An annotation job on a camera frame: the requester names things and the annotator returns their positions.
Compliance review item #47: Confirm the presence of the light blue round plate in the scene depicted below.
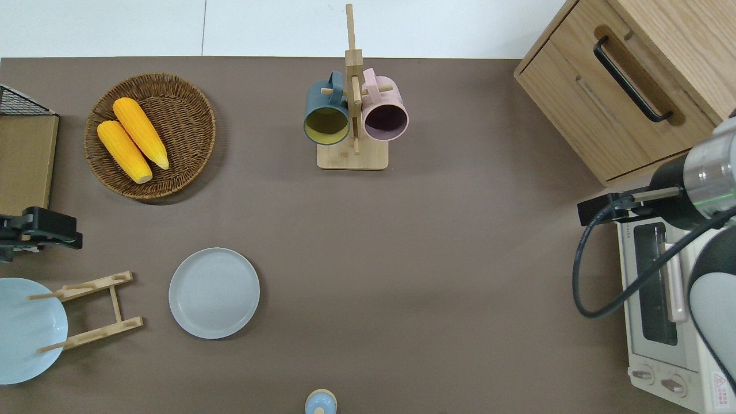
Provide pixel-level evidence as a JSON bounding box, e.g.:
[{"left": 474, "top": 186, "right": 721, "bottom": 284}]
[{"left": 0, "top": 278, "right": 68, "bottom": 385}]

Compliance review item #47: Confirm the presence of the light wooden cabinet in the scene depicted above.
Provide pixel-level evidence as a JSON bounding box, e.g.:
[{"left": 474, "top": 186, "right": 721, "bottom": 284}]
[{"left": 513, "top": 0, "right": 736, "bottom": 187}]

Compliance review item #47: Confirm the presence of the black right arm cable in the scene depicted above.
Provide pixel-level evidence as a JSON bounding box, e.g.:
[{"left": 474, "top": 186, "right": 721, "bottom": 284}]
[{"left": 572, "top": 187, "right": 736, "bottom": 319}]

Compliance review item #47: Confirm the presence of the pink mug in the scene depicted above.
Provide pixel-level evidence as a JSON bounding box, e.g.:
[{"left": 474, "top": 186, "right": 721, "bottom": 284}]
[{"left": 361, "top": 68, "right": 409, "bottom": 142}]

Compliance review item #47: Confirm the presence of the gray round plate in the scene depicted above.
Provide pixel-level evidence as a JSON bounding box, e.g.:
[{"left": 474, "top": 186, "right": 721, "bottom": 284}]
[{"left": 168, "top": 247, "right": 260, "bottom": 340}]

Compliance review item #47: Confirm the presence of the black cabinet handle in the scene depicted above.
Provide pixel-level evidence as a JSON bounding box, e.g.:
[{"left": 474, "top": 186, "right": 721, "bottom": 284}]
[{"left": 593, "top": 36, "right": 674, "bottom": 123}]

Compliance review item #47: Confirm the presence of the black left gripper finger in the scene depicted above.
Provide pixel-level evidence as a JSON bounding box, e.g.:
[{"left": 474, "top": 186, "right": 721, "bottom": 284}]
[
  {"left": 0, "top": 216, "right": 24, "bottom": 263},
  {"left": 22, "top": 207, "right": 83, "bottom": 250}
]

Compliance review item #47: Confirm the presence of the wire shelf with wooden boards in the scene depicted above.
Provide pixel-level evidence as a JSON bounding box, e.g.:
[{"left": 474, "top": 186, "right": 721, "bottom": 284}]
[{"left": 0, "top": 85, "right": 60, "bottom": 217}]

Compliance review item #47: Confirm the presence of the dark blue mug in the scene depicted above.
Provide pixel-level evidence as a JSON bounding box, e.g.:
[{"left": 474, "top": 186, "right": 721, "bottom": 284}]
[{"left": 304, "top": 71, "right": 351, "bottom": 145}]

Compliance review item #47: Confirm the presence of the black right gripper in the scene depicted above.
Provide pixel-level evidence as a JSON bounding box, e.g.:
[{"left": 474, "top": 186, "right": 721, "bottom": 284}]
[{"left": 577, "top": 154, "right": 699, "bottom": 231}]

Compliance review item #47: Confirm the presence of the wooden plate rack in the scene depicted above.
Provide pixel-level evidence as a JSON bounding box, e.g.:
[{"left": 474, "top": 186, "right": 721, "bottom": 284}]
[{"left": 28, "top": 271, "right": 144, "bottom": 354}]

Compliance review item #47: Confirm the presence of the yellow corn cob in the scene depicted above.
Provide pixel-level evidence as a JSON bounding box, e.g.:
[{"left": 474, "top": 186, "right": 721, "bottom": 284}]
[
  {"left": 97, "top": 120, "right": 154, "bottom": 185},
  {"left": 113, "top": 97, "right": 170, "bottom": 170}
]

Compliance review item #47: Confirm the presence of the brown wicker basket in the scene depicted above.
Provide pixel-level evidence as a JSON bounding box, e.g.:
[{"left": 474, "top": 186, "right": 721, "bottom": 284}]
[{"left": 84, "top": 72, "right": 217, "bottom": 200}]

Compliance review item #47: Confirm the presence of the small blue bell button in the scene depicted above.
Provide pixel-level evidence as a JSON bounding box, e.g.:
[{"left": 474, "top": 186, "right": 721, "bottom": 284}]
[{"left": 305, "top": 389, "right": 338, "bottom": 414}]

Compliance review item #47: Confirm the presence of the white toaster oven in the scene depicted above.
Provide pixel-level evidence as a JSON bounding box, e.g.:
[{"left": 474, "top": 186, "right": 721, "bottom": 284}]
[{"left": 616, "top": 221, "right": 736, "bottom": 414}]

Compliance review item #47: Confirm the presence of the wooden mug tree stand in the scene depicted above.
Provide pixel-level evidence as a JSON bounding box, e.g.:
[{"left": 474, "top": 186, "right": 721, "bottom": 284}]
[{"left": 317, "top": 3, "right": 389, "bottom": 171}]

